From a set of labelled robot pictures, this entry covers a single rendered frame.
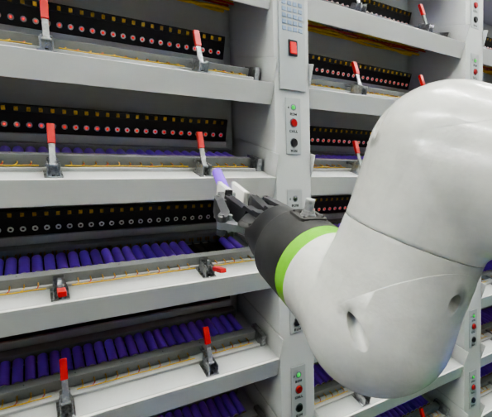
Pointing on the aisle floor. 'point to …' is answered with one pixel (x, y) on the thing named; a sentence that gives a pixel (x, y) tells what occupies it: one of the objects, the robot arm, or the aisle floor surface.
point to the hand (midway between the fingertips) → (232, 195)
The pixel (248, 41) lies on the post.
